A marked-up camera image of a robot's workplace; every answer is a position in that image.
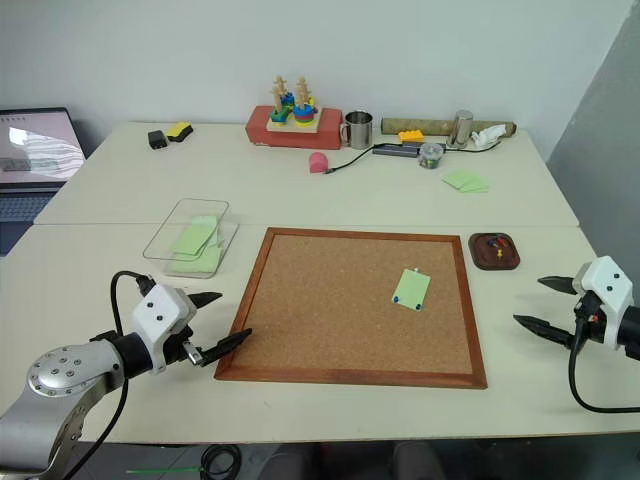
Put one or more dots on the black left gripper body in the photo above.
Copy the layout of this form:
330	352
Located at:
189	345

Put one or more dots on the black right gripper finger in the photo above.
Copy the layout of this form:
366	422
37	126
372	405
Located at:
560	284
545	330

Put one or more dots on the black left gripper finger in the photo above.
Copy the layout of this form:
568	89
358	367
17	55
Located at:
227	342
205	298

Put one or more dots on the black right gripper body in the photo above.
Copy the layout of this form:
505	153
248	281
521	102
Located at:
589	315

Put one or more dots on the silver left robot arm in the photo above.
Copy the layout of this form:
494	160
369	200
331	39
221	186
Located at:
65	370

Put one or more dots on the green paper note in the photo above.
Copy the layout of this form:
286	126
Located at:
411	287

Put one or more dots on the small jar with pins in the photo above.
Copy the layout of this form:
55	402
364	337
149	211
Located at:
431	156

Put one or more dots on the clear plastic tray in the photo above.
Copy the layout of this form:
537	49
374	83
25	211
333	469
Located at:
165	235

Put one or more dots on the dark brown wooden dish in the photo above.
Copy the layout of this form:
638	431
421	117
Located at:
482	257

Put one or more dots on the loose stack of green notes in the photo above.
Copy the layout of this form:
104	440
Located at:
465	181

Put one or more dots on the crumpled white tissue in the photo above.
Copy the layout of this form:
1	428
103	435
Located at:
486	136

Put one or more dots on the black power adapter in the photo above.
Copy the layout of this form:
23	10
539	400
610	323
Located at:
157	139

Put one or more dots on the yellow and black eraser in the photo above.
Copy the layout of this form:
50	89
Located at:
180	131

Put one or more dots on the pink rounded object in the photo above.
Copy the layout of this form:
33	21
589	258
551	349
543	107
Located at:
318	164

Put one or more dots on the tall steel cup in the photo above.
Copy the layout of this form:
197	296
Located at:
461	129

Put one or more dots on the red cardboard box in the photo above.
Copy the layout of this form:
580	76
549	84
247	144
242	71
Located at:
300	139

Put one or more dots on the wooden stacking toy with pegs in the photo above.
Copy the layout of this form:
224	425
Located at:
292	128

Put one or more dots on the green toy block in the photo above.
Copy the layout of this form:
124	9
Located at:
279	119

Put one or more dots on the brown cardboard tube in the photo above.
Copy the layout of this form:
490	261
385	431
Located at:
430	125

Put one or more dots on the stack of coloured toy rings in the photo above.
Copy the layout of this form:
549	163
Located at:
303	115

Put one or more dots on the yellow toy brick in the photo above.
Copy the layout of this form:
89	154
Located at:
411	136

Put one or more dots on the grey USB hub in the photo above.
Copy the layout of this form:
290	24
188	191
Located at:
395	149

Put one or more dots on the blue toy block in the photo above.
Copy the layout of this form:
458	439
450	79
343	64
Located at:
287	98

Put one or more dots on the open grey laptop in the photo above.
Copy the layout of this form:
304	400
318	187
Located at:
35	150

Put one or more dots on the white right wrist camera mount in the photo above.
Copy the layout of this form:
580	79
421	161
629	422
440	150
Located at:
607	280

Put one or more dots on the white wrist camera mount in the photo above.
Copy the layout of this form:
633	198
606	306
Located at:
607	280
159	310

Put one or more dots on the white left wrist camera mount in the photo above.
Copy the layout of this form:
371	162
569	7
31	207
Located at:
159	310

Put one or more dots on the cork board with wooden frame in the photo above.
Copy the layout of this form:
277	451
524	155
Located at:
325	310

